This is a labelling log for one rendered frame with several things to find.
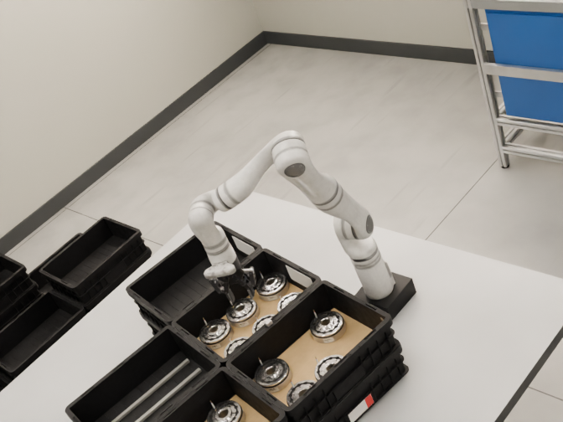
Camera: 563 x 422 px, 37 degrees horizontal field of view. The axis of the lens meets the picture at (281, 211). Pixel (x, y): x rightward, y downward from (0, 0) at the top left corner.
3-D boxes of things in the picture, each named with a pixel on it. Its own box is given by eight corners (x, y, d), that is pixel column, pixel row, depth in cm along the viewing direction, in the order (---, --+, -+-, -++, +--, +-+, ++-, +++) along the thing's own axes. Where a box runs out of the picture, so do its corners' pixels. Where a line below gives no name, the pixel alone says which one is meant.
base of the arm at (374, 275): (378, 275, 272) (362, 237, 262) (399, 284, 265) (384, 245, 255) (359, 293, 269) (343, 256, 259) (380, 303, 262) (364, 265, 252)
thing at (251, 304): (244, 294, 271) (243, 293, 271) (262, 306, 264) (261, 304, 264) (220, 314, 268) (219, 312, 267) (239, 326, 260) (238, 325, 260)
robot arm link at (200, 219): (227, 255, 232) (229, 235, 239) (206, 213, 224) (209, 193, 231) (204, 261, 234) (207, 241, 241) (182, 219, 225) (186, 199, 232)
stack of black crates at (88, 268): (143, 284, 418) (103, 215, 393) (181, 301, 397) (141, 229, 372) (83, 339, 399) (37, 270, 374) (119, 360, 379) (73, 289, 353)
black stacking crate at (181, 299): (225, 244, 304) (214, 221, 298) (275, 273, 282) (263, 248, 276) (138, 313, 289) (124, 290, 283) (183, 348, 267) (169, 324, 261)
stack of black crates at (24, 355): (83, 340, 399) (49, 289, 380) (119, 360, 378) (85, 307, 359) (17, 400, 380) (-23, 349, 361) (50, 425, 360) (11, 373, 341)
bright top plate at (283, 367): (276, 353, 245) (275, 352, 245) (295, 370, 237) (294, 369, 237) (248, 375, 242) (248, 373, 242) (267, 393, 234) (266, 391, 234)
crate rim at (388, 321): (325, 284, 255) (322, 278, 253) (395, 321, 232) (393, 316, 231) (225, 369, 240) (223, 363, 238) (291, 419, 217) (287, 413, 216)
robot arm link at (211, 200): (203, 217, 238) (239, 191, 232) (199, 236, 231) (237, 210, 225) (185, 201, 235) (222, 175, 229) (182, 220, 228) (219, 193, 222)
